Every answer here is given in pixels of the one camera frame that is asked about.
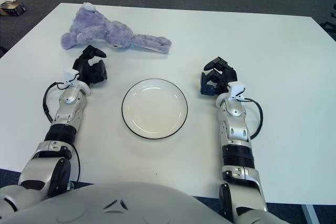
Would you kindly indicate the black office chair base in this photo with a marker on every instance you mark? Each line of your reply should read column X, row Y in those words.
column 329, row 26

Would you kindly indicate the purple plush bear doll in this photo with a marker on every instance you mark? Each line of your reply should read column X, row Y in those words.
column 115, row 32

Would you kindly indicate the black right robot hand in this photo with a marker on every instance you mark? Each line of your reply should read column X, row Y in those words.
column 223, row 77

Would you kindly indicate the white plate with black rim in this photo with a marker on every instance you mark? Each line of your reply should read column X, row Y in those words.
column 155, row 108

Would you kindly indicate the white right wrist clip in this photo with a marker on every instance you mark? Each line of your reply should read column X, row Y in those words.
column 236, row 90

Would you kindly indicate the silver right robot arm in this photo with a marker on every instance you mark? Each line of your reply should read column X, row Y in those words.
column 236, row 127

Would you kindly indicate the white table leg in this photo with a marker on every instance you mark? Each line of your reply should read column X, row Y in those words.
column 309, row 214

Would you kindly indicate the dark cardboard box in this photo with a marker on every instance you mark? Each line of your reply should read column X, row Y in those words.
column 11, row 9

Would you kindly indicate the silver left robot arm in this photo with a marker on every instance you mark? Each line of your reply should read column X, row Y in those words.
column 65, row 103

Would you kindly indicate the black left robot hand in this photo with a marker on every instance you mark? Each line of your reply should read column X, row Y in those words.
column 88, row 72

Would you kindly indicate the grey robot torso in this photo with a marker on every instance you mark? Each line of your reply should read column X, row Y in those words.
column 118, row 203

